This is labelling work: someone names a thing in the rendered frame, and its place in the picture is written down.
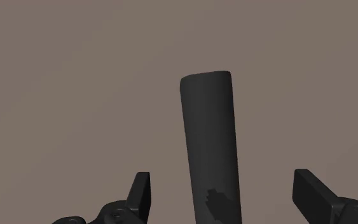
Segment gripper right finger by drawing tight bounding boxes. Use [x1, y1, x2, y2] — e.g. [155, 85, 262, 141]
[292, 169, 358, 224]

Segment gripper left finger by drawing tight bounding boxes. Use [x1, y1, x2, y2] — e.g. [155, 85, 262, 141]
[51, 171, 152, 224]

